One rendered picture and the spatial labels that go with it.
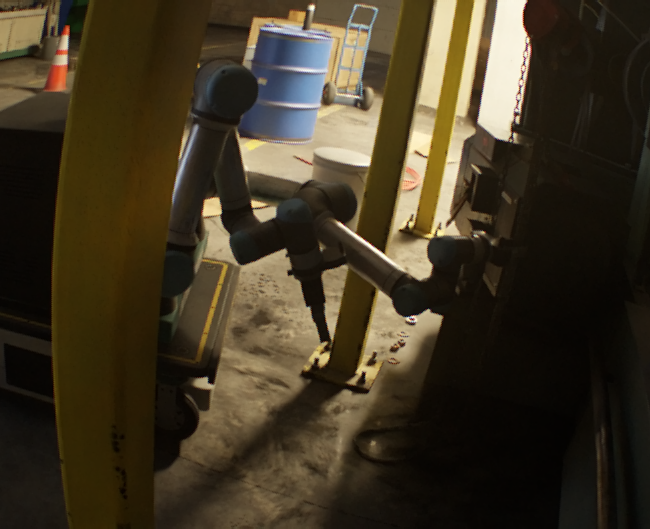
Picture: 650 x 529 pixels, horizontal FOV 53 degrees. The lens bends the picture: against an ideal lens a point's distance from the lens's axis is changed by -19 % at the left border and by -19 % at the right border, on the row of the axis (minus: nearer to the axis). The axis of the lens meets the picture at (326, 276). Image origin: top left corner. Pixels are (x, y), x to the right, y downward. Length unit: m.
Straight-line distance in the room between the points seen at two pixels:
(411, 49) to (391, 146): 0.34
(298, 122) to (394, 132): 3.25
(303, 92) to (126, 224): 4.84
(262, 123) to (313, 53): 0.66
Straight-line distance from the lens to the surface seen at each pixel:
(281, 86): 5.44
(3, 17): 9.74
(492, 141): 2.53
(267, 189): 2.21
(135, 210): 0.68
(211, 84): 1.55
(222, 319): 2.10
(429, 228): 4.14
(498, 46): 8.17
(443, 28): 8.31
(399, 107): 2.30
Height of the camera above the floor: 1.26
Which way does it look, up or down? 22 degrees down
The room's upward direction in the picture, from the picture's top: 11 degrees clockwise
